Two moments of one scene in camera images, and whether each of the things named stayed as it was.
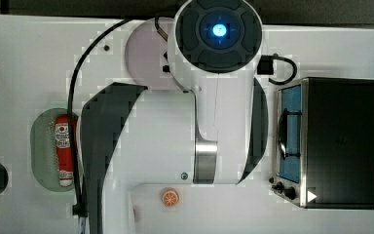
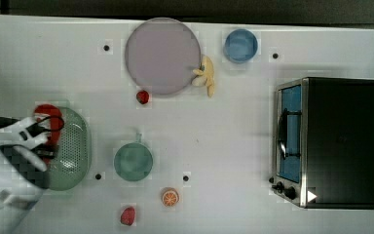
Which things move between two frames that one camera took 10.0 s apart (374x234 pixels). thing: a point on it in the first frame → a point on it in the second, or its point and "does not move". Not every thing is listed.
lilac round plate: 145,48 does not move
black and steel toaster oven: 328,142 does not move
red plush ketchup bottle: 63,148 → 51,117
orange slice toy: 169,197 does not move
